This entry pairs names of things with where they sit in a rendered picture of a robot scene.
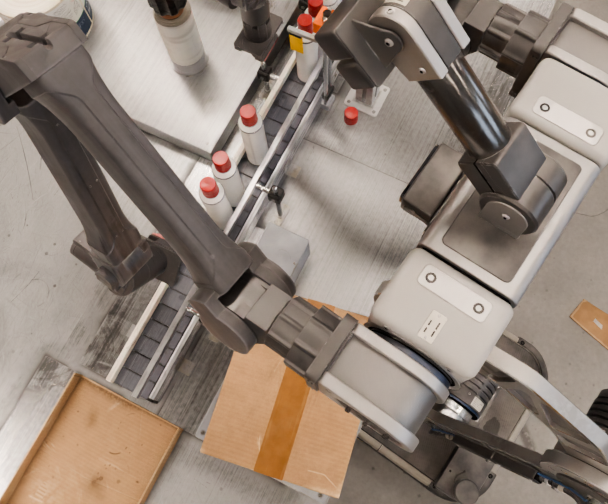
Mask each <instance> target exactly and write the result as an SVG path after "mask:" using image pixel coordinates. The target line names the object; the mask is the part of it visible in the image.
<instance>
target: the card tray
mask: <svg viewBox="0 0 608 504"><path fill-rule="evenodd" d="M182 431H183V429H182V428H180V427H178V426H176V425H174V424H173V423H171V422H169V421H167V420H165V419H163V418H161V417H159V416H158V415H156V414H154V413H152V412H150V411H148V410H146V409H145V408H143V407H141V406H139V405H137V404H135V403H133V402H131V401H130V400H128V399H126V398H124V397H122V396H120V395H118V394H117V393H115V392H113V391H111V390H109V389H107V388H105V387H104V386H102V385H100V384H98V383H96V382H94V381H92V380H90V379H89V378H87V377H85V376H83V375H81V374H77V373H74V374H73V375H72V377H71V379H70V380H69V382H68V384H67V385H66V387H65V389H64V390H63V392H62V394H61V396H60V397H59V399H58V401H57V402H56V404H55V406H54V407H53V409H52V411H51V413H50V414H49V416H48V418H47V419H46V421H45V423H44V424H43V426H42V428H41V429H40V431H39V433H38V435H37V436H36V438H35V440H34V441H33V443H32V445H31V446H30V448H29V450H28V451H27V453H26V455H25V457H24V458H23V460H22V462H21V463H20V465H19V467H18V468H17V470H16V472H15V474H14V475H13V477H12V479H11V480H10V482H9V484H8V485H7V487H6V489H5V490H4V492H3V494H2V496H1V497H0V504H144V503H145V501H146V499H147V497H148V496H149V494H150V492H151V490H152V488H153V486H154V484H155V482H156V480H157V479H158V477H159V475H160V473H161V471H162V469H163V467H164V465H165V464H166V462H167V460H168V458H169V456H170V454H171V452H172V450H173V448H174V447H175V445H176V443H177V441H178V439H179V437H180V435H181V433H182Z"/></svg>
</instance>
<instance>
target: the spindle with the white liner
mask: <svg viewBox="0 0 608 504"><path fill-rule="evenodd" d="M147 1H148V4H149V6H150V7H151V8H153V17H154V20H155V22H156V24H157V27H158V30H159V32H160V34H161V37H162V39H163V42H164V44H165V46H166V49H167V51H168V54H169V58H170V60H171V63H172V66H173V68H174V69H175V70H176V71H177V72H179V73H180V74H184V75H193V74H196V73H198V72H200V71H201V70H202V69H203V68H204V67H205V65H206V63H207V60H208V56H207V52H206V50H205V48H204V45H203V43H202V39H201V37H200V34H199V30H198V27H197V25H196V21H195V18H194V15H193V12H192V9H191V5H190V3H189V1H188V0H147Z"/></svg>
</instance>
